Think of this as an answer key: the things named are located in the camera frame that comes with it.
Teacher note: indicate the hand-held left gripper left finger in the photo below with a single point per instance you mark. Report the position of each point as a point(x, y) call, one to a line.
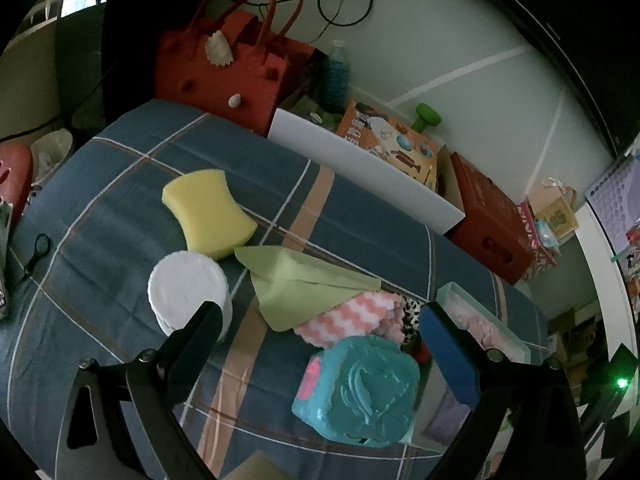
point(200, 345)

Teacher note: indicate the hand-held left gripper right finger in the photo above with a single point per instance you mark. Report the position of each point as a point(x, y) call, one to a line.
point(450, 360)

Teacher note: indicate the clear tray with pink contents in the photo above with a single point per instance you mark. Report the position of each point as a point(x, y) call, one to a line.
point(475, 327)

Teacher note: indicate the white tray with teal rim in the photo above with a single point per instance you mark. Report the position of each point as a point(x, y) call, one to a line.
point(492, 332)

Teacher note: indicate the purple wet wipe packet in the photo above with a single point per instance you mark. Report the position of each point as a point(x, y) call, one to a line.
point(447, 422)

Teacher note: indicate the teal plastic pack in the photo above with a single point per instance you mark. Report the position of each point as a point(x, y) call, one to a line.
point(360, 390)

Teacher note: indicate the pink white wavy cloth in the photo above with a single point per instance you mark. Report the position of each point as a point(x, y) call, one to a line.
point(345, 322)

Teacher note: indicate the green cloth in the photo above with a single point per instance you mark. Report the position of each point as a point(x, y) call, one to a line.
point(295, 285)

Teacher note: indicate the red tape roll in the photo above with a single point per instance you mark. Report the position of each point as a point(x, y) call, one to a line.
point(421, 352)

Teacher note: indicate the white cotton pad stack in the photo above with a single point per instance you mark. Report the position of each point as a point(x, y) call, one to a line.
point(185, 285)

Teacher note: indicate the black white spotted scrunchie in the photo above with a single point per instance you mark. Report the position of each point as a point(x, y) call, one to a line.
point(412, 310)

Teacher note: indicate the yellow sponge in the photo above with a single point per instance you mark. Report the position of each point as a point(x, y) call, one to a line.
point(210, 215)

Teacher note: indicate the red patterned gift bag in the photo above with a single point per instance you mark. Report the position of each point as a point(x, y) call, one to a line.
point(537, 245)

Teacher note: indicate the red cardboard box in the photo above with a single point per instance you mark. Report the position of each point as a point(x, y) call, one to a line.
point(492, 220)

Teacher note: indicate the blue plaid blanket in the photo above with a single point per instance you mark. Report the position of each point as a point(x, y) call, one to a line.
point(115, 200)

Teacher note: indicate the small gift bag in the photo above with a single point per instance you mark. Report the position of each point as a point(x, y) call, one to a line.
point(555, 215)

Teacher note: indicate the black scissors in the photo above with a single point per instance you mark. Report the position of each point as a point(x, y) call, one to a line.
point(35, 255)

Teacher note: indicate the white long box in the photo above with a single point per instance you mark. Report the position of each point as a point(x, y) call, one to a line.
point(360, 175)

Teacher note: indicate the orange toy box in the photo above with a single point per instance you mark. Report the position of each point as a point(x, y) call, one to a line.
point(395, 145)

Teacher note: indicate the green dumbbell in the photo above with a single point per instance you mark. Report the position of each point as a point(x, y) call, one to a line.
point(427, 117)

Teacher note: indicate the red slipper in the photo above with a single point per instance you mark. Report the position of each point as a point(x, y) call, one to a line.
point(15, 175)

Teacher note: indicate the red felt handbag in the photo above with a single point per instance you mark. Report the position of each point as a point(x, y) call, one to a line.
point(215, 75)

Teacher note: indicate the plastic water bottle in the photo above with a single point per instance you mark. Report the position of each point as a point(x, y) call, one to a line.
point(336, 77)

